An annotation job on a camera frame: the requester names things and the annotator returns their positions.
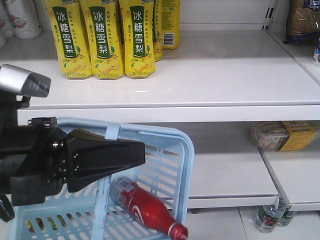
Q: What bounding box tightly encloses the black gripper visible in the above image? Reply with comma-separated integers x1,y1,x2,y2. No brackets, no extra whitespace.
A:
0,117,146,206

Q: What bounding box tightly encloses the white shelf unit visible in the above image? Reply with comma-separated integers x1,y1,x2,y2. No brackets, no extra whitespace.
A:
0,0,320,208

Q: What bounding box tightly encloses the white peach drink bottle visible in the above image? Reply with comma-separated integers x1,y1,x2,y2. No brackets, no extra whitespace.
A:
4,0,42,40
0,0,14,48

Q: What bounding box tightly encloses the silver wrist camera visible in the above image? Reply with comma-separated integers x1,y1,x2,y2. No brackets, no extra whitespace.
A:
0,64,51,98

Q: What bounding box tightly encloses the clear water bottle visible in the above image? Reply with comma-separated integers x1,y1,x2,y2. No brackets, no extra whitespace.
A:
276,206,297,227
254,205,286,234

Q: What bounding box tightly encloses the light blue plastic basket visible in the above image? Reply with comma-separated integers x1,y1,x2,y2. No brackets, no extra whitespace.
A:
7,117,195,240

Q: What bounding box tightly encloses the yellow pear drink bottle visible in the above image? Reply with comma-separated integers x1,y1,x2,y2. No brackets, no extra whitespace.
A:
119,0,156,79
44,0,92,79
80,0,124,80
161,0,181,50

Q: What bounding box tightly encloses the blue round snack tub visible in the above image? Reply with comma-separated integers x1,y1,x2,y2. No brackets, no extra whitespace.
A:
312,38,320,68

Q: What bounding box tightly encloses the red coca-cola aluminium bottle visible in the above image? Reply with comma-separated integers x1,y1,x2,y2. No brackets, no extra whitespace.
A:
110,177,189,240

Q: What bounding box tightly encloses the biscuit box yellow label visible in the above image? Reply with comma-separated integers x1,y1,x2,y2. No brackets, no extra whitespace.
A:
249,120,320,152

